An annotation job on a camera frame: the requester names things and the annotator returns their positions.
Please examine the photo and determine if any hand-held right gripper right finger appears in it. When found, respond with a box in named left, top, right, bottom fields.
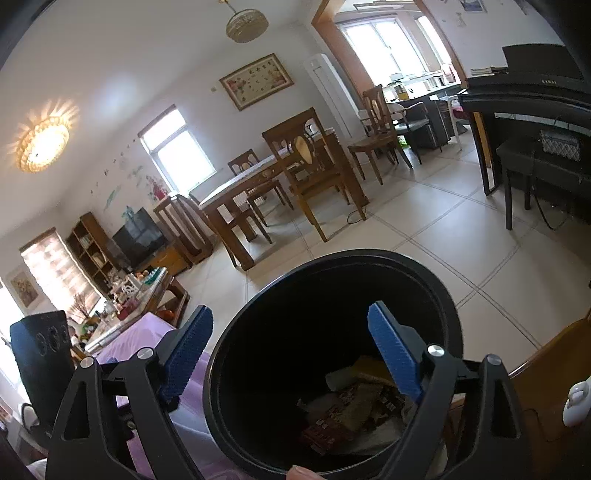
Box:
left=367, top=301, right=526, bottom=480

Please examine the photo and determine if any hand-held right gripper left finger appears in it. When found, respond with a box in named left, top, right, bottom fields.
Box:
left=45, top=305, right=214, bottom=480

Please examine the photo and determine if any black trash bin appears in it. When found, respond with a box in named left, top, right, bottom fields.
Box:
left=202, top=249, right=464, bottom=479

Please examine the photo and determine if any yellow paper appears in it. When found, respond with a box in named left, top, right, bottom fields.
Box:
left=353, top=355, right=394, bottom=385

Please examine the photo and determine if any purple tablecloth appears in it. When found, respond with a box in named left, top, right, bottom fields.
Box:
left=95, top=311, right=242, bottom=480

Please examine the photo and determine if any cluttered coffee table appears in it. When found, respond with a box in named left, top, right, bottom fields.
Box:
left=69, top=270, right=191, bottom=357

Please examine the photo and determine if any small framed picture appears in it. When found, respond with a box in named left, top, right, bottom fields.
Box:
left=8, top=268, right=45, bottom=310

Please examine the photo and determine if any brown snack packet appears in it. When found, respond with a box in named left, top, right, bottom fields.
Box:
left=300, top=383, right=408, bottom=456

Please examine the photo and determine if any pink window blind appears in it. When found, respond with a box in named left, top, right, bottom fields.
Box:
left=19, top=227, right=103, bottom=320

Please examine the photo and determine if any wooden television stand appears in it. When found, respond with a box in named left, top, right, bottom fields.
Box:
left=137, top=244, right=193, bottom=278

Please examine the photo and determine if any white plastic wrapper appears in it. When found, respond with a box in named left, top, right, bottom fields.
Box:
left=350, top=415, right=409, bottom=459

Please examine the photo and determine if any wooden bookshelf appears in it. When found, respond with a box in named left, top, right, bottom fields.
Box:
left=65, top=212, right=123, bottom=297

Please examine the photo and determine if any wooden rack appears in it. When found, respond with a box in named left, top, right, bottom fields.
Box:
left=152, top=194, right=214, bottom=267

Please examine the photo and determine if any black television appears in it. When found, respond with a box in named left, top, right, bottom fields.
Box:
left=112, top=208, right=170, bottom=269

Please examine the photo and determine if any wooden dining chair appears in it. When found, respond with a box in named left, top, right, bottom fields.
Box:
left=262, top=107, right=369, bottom=244
left=227, top=148, right=295, bottom=228
left=347, top=84, right=415, bottom=186
left=203, top=203, right=274, bottom=245

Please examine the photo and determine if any wooden furniture edge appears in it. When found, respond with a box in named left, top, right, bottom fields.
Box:
left=507, top=318, right=591, bottom=480

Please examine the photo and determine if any wooden dining table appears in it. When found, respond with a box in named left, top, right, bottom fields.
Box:
left=188, top=128, right=369, bottom=271

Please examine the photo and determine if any white ceramic figure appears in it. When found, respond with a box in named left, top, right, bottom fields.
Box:
left=562, top=376, right=591, bottom=428

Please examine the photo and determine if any bright window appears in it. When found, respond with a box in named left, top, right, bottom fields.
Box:
left=139, top=107, right=219, bottom=195

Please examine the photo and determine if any round ceiling lamp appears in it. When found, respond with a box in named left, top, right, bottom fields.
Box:
left=15, top=117, right=71, bottom=175

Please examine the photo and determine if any black piano bench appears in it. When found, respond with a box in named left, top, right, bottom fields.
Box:
left=496, top=136, right=591, bottom=232

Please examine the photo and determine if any grey cabinet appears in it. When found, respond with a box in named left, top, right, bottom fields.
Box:
left=396, top=83, right=463, bottom=149

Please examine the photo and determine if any grey quilted handbag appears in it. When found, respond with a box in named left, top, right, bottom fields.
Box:
left=539, top=129, right=583, bottom=162

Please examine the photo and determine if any white standing air conditioner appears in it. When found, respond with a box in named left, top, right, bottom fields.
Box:
left=302, top=53, right=355, bottom=140

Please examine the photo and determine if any framed floral picture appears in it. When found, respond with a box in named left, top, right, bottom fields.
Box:
left=219, top=53, right=295, bottom=112

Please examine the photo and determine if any black piano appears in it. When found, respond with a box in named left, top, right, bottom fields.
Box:
left=457, top=44, right=591, bottom=198

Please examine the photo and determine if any large balcony window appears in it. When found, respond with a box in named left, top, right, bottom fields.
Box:
left=336, top=17, right=445, bottom=85

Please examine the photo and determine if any hanging chandelier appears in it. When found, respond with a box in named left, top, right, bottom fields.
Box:
left=219, top=0, right=270, bottom=44

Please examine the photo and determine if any red wall decoration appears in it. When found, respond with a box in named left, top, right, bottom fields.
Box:
left=145, top=175, right=172, bottom=202

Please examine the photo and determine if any metal frame chair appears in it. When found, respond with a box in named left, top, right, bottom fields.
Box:
left=385, top=102, right=445, bottom=165

